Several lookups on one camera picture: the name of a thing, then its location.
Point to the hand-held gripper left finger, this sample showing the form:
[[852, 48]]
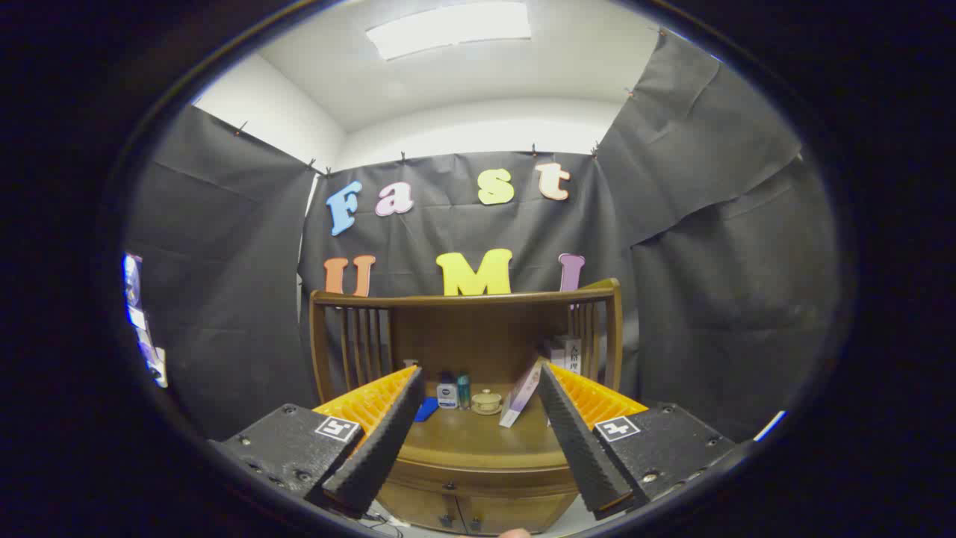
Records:
[[377, 448]]

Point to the wooden countertop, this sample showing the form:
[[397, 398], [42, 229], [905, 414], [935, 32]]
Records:
[[478, 437]]

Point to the wooden cabinet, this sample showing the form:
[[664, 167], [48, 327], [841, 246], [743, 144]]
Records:
[[485, 336]]

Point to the pale purple book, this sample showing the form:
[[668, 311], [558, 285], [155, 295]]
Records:
[[520, 392]]

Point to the teal slim bottle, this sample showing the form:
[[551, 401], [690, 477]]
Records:
[[464, 392]]

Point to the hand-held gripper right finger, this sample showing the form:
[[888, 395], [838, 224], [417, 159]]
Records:
[[579, 448]]

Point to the white book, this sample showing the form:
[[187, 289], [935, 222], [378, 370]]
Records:
[[569, 353]]

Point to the ceiling light panel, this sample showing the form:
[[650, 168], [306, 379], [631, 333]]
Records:
[[448, 28]]

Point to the cream lidded teacup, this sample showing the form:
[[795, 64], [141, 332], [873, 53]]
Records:
[[487, 402]]

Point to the white lotion bottle blue cap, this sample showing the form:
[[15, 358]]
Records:
[[447, 392]]

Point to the blue cloth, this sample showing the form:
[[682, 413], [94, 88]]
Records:
[[426, 409]]

